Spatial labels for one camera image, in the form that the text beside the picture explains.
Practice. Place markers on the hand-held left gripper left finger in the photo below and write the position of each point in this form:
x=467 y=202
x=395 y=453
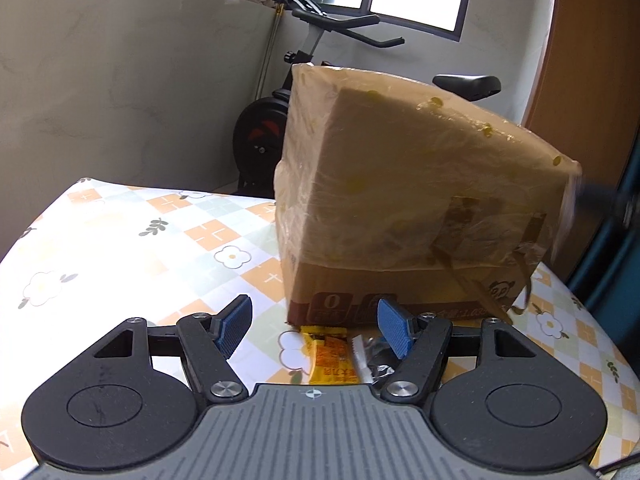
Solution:
x=232 y=327

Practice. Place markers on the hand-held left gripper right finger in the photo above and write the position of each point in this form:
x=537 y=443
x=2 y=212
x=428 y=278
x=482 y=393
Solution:
x=395 y=327

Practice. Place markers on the brown cardboard box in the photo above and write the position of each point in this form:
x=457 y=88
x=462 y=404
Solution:
x=400 y=290

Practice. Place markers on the black exercise bike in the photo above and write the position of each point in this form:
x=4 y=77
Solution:
x=260 y=135

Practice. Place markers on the wooden cabinet panel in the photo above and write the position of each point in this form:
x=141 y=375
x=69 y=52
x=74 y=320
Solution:
x=590 y=60

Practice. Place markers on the floral checked tablecloth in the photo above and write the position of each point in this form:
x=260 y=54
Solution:
x=125 y=240

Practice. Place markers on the yellow snack packet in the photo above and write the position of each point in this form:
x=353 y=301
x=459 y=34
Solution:
x=330 y=355

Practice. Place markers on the clear black cookie packet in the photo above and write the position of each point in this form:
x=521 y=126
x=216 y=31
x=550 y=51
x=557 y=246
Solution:
x=372 y=360

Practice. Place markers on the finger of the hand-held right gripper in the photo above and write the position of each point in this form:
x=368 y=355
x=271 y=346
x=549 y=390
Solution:
x=625 y=207

